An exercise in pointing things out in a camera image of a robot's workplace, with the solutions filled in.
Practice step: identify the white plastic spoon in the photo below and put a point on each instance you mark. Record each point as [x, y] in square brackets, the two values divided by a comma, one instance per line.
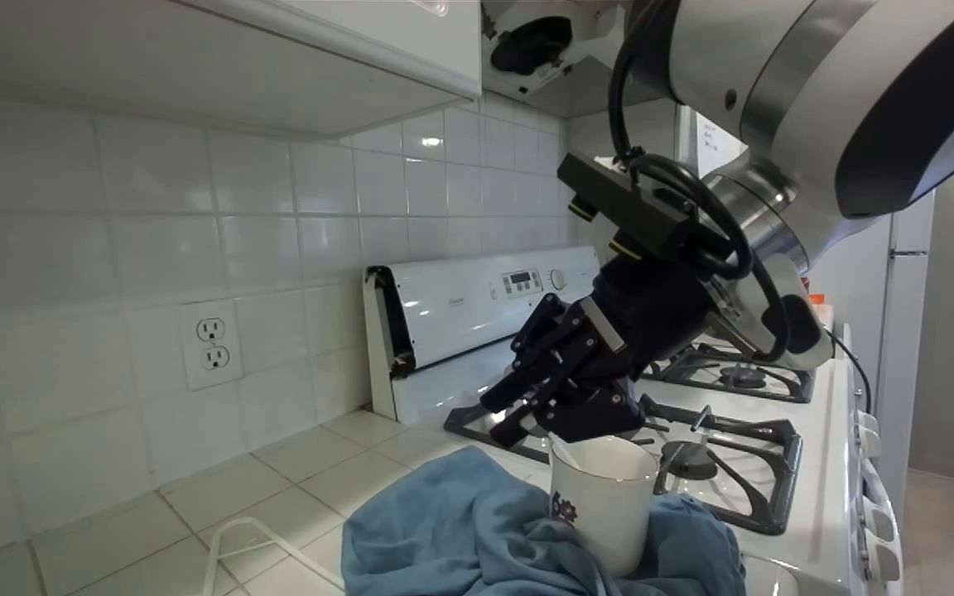
[563, 452]

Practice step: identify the white wall outlet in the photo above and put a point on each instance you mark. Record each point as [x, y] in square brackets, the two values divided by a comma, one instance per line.
[210, 346]

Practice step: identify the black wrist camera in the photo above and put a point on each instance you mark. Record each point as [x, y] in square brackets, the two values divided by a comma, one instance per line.
[622, 203]

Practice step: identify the white gas stove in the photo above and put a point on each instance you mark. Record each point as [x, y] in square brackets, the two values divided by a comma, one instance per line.
[454, 309]

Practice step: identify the black round burner cap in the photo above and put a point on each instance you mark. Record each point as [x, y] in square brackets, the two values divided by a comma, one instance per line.
[691, 459]
[743, 379]

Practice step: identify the white paper sheet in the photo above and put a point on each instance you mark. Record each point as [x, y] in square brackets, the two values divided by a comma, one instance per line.
[713, 143]

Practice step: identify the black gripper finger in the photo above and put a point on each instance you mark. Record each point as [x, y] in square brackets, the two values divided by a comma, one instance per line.
[599, 409]
[554, 342]

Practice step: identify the white mug with print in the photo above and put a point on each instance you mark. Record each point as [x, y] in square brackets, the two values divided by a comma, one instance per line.
[612, 516]

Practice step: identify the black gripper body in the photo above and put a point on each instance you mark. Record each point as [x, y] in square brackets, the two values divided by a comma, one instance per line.
[653, 301]

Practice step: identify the white upper cabinet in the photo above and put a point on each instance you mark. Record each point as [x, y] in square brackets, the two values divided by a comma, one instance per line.
[114, 53]

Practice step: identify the white refrigerator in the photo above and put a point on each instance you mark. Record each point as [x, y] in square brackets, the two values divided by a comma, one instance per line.
[903, 331]

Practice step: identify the black cast iron grate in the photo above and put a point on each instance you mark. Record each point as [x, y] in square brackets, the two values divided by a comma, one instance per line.
[743, 417]
[804, 381]

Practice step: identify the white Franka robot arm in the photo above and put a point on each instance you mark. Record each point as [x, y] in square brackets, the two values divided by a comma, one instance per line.
[809, 78]

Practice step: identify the blue cloth towel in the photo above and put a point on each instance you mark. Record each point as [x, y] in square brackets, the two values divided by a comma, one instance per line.
[464, 549]

